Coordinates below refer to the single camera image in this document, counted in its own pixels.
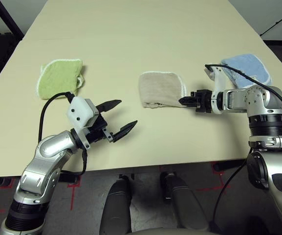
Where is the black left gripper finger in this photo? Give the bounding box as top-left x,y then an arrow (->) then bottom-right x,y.
95,99 -> 122,114
111,119 -> 138,143

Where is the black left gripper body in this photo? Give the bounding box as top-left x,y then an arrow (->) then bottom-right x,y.
86,114 -> 114,144

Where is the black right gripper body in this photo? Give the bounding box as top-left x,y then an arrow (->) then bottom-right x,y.
190,89 -> 214,114

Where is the beige towel with white trim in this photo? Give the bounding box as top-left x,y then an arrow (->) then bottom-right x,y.
138,71 -> 187,109

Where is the green folded towel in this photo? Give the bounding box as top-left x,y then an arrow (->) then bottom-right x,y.
35,58 -> 86,100

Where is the light blue folded towel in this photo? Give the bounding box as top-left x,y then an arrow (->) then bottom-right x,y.
204,53 -> 272,89

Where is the red floor tape mark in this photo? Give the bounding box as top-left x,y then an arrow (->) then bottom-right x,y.
67,176 -> 82,211
196,164 -> 232,194

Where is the dark grey robot left leg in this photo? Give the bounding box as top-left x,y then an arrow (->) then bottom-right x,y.
100,177 -> 133,233

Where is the dark grey robot leg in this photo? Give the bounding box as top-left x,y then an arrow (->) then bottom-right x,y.
160,172 -> 209,232
100,177 -> 133,233

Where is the dark grey robot right leg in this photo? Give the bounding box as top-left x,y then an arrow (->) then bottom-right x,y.
160,172 -> 209,232

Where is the black tripod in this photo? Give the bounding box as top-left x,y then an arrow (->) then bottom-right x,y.
260,11 -> 282,37

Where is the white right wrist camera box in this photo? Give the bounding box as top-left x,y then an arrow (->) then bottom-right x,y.
203,67 -> 227,115

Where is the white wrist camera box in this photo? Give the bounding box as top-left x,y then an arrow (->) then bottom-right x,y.
66,96 -> 99,149
203,67 -> 227,115

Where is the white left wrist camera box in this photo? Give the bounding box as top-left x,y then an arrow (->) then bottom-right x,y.
66,96 -> 99,149

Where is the black left wrist camera cable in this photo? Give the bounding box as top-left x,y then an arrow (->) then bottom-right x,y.
37,92 -> 87,177

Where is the black frame glass cabinet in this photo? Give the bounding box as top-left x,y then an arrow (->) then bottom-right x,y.
264,39 -> 282,74

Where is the wood side table black frame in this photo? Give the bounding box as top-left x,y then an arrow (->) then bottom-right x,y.
0,0 -> 24,40

